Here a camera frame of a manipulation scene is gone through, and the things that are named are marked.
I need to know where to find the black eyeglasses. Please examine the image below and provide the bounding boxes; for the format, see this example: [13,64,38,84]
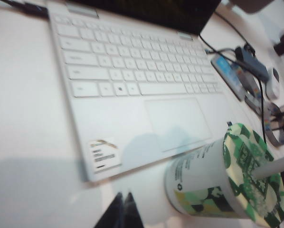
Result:
[267,102,284,133]

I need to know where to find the white round device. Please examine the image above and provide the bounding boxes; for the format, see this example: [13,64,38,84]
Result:
[265,68,281,100]

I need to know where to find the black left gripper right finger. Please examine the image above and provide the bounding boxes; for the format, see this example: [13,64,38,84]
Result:
[124,191,145,228]

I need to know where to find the white laptop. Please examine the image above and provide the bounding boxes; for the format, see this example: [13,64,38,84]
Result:
[46,0,230,183]

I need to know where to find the white printed lanyard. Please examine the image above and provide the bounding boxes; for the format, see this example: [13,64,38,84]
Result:
[234,66,284,148]

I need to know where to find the white drinking straw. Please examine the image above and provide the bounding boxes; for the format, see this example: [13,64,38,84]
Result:
[251,154,284,180]

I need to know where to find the green white drink cup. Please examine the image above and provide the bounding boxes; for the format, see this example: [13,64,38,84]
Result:
[164,122,284,226]

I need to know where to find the grey blue dongle adapter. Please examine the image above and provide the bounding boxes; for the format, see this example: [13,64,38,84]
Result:
[236,46,270,83]

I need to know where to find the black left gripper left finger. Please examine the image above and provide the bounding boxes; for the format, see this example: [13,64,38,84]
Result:
[94,191,124,228]

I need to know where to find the black charger cable with plug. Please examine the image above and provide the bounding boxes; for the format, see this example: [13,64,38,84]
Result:
[198,33,284,155]

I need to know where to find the grey desk partition panel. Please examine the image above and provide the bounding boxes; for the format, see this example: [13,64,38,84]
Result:
[228,0,284,14]

